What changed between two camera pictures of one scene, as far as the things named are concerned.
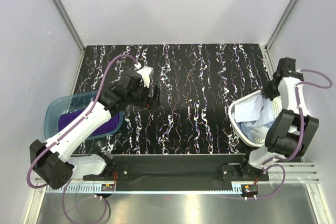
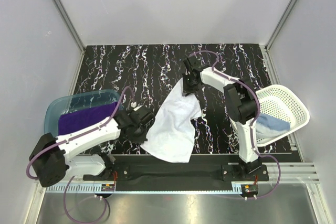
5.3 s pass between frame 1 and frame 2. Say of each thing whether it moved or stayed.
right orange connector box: stayed
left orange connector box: stayed
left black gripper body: moved
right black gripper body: moved
